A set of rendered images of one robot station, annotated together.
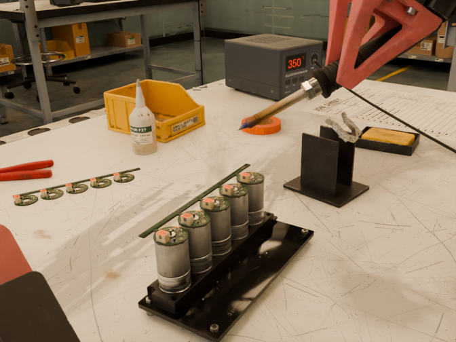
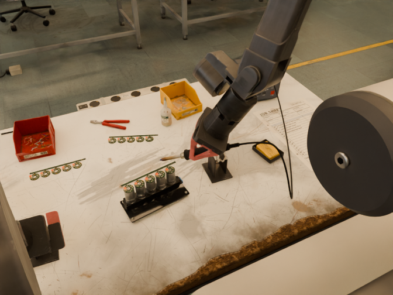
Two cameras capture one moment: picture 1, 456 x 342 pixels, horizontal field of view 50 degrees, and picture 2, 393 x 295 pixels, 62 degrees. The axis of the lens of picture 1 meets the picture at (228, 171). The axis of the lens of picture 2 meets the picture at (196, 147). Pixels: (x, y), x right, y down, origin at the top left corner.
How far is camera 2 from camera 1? 0.53 m
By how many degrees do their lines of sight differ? 27
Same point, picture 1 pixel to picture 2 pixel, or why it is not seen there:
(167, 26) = not seen: outside the picture
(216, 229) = (148, 187)
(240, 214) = (160, 182)
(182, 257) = (130, 195)
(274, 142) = not seen: hidden behind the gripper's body
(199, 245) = (139, 192)
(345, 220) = (208, 190)
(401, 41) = (207, 154)
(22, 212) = (108, 147)
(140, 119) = (163, 113)
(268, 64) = not seen: hidden behind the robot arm
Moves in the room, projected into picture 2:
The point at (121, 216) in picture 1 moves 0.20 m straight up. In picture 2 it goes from (137, 160) to (127, 101)
